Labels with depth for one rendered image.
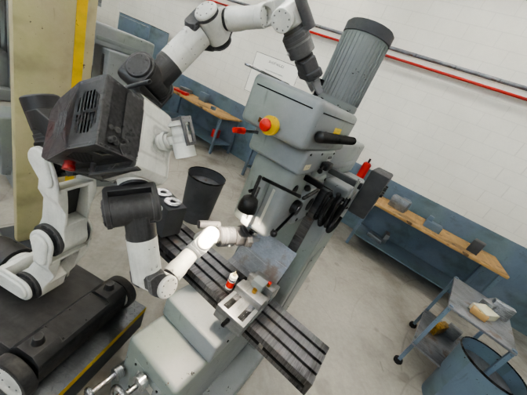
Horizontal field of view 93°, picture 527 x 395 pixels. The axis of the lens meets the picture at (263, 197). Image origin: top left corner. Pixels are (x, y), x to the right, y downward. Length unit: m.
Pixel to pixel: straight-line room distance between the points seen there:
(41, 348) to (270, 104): 1.32
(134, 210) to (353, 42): 0.99
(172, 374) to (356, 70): 1.44
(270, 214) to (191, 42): 0.66
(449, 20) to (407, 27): 0.57
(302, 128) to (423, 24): 4.81
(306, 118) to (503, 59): 4.73
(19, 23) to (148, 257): 1.70
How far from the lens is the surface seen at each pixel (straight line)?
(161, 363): 1.33
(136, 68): 0.94
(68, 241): 1.30
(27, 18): 2.23
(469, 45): 5.38
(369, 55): 1.19
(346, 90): 1.16
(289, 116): 0.80
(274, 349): 1.26
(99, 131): 0.75
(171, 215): 1.47
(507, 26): 5.48
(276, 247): 1.58
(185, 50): 0.99
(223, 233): 1.08
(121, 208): 0.80
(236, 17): 0.99
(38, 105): 1.16
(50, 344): 1.51
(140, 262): 0.87
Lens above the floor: 1.87
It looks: 23 degrees down
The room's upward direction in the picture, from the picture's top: 24 degrees clockwise
